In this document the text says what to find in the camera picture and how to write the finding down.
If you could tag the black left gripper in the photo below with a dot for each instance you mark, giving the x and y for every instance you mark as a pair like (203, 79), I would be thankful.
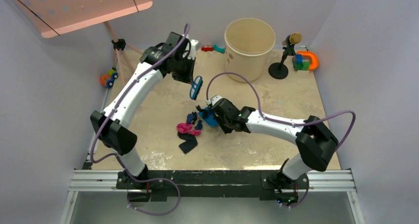
(188, 77)

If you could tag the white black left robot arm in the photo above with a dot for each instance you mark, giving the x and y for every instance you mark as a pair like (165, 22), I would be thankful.
(176, 56)

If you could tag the large black paper scrap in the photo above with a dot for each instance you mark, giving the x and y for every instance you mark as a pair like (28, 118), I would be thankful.
(189, 143)

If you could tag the orange green toy block set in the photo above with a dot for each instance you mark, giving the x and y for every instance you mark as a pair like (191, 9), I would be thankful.
(305, 61)

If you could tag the red toy block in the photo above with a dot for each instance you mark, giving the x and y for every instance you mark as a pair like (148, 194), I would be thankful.
(207, 48)

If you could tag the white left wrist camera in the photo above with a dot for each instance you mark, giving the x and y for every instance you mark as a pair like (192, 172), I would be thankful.
(193, 49)

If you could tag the cream round bucket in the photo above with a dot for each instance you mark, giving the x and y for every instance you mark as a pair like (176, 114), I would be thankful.
(248, 44)

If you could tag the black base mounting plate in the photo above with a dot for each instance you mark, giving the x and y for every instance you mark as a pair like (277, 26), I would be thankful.
(265, 185)

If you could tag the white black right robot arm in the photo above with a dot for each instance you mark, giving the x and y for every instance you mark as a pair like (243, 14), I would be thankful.
(316, 144)

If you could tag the black microphone stand gold mic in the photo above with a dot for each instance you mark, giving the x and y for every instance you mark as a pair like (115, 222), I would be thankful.
(279, 70)

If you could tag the blue hand brush black bristles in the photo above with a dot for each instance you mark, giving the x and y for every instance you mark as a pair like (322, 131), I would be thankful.
(196, 87)

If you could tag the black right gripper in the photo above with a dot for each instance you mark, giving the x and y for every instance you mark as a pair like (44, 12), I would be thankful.
(226, 130)

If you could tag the teal curved toy piece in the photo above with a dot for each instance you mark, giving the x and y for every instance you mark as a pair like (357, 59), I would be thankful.
(218, 49)

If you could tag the pink music stand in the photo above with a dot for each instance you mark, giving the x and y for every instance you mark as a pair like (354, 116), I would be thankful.
(60, 43)

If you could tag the blue plastic dustpan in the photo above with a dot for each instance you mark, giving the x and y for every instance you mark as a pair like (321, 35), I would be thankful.
(207, 115)

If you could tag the orange blue toy car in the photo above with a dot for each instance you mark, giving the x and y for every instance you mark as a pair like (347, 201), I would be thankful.
(107, 80)

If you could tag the pink paper scrap middle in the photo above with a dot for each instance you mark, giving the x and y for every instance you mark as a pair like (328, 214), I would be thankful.
(185, 128)

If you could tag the dark blue paper scrap centre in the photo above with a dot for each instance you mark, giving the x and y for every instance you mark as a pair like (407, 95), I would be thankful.
(192, 119)

